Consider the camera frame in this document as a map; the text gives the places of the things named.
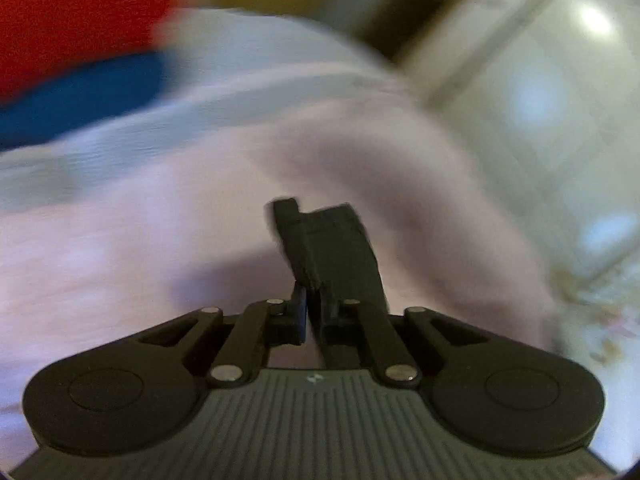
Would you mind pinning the blue folded garment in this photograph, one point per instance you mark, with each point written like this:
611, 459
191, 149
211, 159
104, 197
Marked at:
85, 100

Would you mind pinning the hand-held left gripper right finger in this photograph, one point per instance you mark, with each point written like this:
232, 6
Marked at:
345, 260

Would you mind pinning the pink and blue bed cover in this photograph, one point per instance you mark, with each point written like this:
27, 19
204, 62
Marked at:
175, 200

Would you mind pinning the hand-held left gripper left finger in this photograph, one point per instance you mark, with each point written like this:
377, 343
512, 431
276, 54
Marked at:
299, 312

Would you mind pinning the red folded garment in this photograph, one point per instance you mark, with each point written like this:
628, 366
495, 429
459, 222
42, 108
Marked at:
75, 25

